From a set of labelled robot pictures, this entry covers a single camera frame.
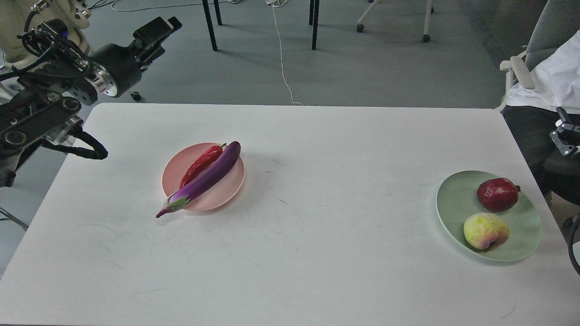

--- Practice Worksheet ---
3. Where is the yellow-green peach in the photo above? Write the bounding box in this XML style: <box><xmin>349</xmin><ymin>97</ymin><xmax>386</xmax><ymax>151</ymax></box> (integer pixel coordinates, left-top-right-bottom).
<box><xmin>463</xmin><ymin>212</ymin><xmax>510</xmax><ymax>250</ymax></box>

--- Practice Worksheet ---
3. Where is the black table leg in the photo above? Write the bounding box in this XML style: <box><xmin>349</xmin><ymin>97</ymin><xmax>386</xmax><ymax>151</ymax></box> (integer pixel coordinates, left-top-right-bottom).
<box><xmin>202</xmin><ymin>0</ymin><xmax>223</xmax><ymax>52</ymax></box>
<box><xmin>309</xmin><ymin>0</ymin><xmax>320</xmax><ymax>50</ymax></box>

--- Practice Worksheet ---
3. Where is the beige office chair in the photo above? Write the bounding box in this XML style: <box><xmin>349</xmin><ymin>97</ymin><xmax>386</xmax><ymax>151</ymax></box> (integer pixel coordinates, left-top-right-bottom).
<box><xmin>1</xmin><ymin>0</ymin><xmax>109</xmax><ymax>105</ymax></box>

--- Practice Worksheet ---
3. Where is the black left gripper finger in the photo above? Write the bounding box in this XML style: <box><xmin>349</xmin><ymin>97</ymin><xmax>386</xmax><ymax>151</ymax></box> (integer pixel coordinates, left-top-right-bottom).
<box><xmin>132</xmin><ymin>17</ymin><xmax>183</xmax><ymax>68</ymax></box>

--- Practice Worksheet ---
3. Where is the white floor cable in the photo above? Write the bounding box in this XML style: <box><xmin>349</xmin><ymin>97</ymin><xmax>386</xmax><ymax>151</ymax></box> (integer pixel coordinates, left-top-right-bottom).
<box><xmin>265</xmin><ymin>0</ymin><xmax>304</xmax><ymax>106</ymax></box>

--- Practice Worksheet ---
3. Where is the purple eggplant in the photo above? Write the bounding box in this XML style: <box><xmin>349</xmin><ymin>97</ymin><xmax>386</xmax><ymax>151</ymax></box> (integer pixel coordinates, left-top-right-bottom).
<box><xmin>155</xmin><ymin>142</ymin><xmax>241</xmax><ymax>218</ymax></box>

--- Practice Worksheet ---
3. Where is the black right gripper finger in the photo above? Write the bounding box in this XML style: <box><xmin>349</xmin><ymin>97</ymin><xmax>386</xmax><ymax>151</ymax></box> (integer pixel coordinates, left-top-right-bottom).
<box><xmin>550</xmin><ymin>107</ymin><xmax>580</xmax><ymax>159</ymax></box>

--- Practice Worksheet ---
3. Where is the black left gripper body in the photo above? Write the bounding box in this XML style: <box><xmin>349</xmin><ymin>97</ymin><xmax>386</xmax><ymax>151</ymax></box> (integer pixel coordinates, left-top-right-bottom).
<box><xmin>89</xmin><ymin>42</ymin><xmax>142</xmax><ymax>98</ymax></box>

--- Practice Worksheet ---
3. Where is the dark red pomegranate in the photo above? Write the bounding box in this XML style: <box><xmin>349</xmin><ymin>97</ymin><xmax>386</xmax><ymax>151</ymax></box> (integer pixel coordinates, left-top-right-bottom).
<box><xmin>476</xmin><ymin>177</ymin><xmax>521</xmax><ymax>212</ymax></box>

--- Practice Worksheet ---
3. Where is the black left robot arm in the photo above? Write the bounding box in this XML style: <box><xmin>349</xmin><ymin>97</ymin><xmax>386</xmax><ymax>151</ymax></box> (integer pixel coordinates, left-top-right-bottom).
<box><xmin>1</xmin><ymin>0</ymin><xmax>182</xmax><ymax>187</ymax></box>

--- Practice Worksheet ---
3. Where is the grey office chair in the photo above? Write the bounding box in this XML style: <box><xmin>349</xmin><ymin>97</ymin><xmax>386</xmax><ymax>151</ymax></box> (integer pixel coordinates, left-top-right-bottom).
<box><xmin>501</xmin><ymin>0</ymin><xmax>579</xmax><ymax>205</ymax></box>

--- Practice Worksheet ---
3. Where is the pink plastic plate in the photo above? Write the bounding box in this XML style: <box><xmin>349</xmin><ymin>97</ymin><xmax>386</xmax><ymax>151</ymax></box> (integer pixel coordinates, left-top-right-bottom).
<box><xmin>161</xmin><ymin>143</ymin><xmax>245</xmax><ymax>212</ymax></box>

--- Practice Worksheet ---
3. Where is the white chair base with castors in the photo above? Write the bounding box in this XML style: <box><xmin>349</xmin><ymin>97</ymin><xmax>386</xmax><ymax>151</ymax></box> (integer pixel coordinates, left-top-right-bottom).
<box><xmin>355</xmin><ymin>0</ymin><xmax>435</xmax><ymax>43</ymax></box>

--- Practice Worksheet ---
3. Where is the white cloth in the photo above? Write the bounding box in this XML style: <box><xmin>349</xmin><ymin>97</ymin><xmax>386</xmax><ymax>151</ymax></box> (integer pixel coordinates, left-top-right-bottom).
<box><xmin>506</xmin><ymin>31</ymin><xmax>580</xmax><ymax>114</ymax></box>

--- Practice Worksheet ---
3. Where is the red chili pepper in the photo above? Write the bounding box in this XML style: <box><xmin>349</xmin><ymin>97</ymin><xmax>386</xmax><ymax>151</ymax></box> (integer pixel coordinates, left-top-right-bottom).
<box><xmin>179</xmin><ymin>143</ymin><xmax>227</xmax><ymax>188</ymax></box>

